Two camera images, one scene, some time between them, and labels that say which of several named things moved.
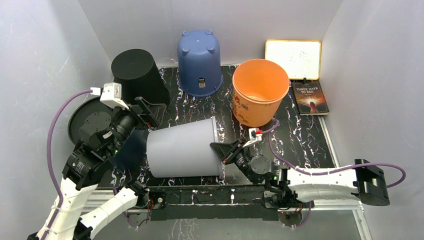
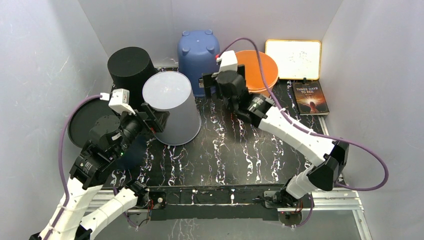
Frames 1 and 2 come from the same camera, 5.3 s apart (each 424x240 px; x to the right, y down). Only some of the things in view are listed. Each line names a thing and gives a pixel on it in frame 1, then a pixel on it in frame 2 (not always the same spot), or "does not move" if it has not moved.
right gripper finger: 226,151 to 210,85
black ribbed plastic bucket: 139,76 does not move
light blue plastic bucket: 199,63 does not move
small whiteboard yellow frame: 300,58 does not move
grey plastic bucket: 184,150 to 172,92
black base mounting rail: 232,202 does not move
